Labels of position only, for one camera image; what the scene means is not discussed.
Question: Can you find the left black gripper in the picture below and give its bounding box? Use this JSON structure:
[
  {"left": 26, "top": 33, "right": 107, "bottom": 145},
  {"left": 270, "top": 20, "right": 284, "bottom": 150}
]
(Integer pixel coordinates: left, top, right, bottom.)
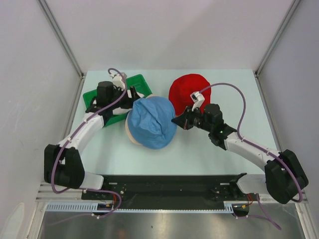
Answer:
[{"left": 109, "top": 86, "right": 144, "bottom": 110}]

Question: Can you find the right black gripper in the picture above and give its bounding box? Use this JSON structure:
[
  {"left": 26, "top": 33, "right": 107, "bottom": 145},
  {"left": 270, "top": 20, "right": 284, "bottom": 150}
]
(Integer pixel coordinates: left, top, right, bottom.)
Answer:
[{"left": 172, "top": 105, "right": 213, "bottom": 132}]

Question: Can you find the beige bucket hat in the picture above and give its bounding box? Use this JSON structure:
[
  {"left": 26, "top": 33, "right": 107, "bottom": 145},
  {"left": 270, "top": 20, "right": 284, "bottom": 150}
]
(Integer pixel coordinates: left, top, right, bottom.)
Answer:
[{"left": 125, "top": 95, "right": 161, "bottom": 149}]

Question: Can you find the light blue hat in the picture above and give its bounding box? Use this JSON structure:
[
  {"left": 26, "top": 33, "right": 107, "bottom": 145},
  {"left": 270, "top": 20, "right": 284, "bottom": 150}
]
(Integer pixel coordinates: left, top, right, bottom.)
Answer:
[{"left": 125, "top": 96, "right": 177, "bottom": 149}]

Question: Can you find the red hat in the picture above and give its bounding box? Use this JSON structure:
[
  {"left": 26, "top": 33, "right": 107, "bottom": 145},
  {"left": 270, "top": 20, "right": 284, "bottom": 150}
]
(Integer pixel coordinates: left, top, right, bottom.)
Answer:
[{"left": 168, "top": 74, "right": 210, "bottom": 116}]

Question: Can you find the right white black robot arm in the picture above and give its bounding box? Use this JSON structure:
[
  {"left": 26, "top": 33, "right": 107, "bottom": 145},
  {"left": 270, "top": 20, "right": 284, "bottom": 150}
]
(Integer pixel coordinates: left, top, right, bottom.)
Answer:
[{"left": 172, "top": 104, "right": 309, "bottom": 204}]

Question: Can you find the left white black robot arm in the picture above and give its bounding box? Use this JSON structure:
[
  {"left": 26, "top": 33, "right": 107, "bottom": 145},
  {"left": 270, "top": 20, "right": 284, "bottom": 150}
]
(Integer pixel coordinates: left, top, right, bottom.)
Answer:
[{"left": 44, "top": 81, "right": 144, "bottom": 199}]

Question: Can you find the white hat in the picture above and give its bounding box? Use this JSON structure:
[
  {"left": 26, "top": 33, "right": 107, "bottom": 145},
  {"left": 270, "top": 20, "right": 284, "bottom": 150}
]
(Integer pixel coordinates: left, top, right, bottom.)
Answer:
[{"left": 112, "top": 107, "right": 132, "bottom": 116}]

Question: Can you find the green plastic tray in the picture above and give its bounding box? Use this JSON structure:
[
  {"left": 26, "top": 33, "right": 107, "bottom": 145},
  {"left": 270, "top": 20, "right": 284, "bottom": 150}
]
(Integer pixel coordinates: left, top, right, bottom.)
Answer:
[{"left": 83, "top": 74, "right": 152, "bottom": 127}]

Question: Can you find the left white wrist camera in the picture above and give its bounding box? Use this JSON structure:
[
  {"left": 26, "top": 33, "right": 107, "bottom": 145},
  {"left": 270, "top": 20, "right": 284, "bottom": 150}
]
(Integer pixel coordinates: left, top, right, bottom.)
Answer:
[{"left": 110, "top": 73, "right": 127, "bottom": 89}]

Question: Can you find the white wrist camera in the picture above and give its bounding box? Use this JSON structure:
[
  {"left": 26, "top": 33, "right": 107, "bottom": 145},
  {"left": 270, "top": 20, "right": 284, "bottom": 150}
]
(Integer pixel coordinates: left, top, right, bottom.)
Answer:
[
  {"left": 110, "top": 73, "right": 127, "bottom": 89},
  {"left": 190, "top": 91, "right": 205, "bottom": 111}
]

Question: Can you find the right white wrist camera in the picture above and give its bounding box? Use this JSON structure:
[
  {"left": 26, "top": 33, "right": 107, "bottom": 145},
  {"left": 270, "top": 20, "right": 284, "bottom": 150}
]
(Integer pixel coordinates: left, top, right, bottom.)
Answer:
[{"left": 190, "top": 91, "right": 205, "bottom": 111}]

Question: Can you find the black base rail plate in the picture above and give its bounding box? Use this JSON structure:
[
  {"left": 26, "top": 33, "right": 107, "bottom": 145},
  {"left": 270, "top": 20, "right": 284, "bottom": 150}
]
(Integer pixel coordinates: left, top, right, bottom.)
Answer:
[{"left": 81, "top": 175, "right": 256, "bottom": 210}]

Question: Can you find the white slotted cable duct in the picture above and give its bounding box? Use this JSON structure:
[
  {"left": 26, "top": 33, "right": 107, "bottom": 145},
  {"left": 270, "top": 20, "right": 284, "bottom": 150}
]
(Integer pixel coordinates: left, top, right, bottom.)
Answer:
[{"left": 46, "top": 200, "right": 252, "bottom": 215}]

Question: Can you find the left aluminium frame post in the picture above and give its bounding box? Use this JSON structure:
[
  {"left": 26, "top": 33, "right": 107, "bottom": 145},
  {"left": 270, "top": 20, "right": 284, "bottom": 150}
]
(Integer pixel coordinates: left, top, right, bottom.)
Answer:
[{"left": 36, "top": 0, "right": 84, "bottom": 79}]

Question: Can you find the aluminium frame post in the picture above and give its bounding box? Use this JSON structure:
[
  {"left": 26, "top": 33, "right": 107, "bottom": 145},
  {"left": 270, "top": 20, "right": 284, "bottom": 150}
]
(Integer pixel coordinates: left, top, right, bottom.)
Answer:
[
  {"left": 36, "top": 0, "right": 84, "bottom": 79},
  {"left": 254, "top": 0, "right": 303, "bottom": 78}
]

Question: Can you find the right aluminium frame post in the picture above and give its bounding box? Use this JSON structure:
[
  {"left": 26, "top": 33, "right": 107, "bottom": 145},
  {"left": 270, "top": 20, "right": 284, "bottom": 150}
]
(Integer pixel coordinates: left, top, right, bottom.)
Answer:
[{"left": 254, "top": 0, "right": 303, "bottom": 78}]

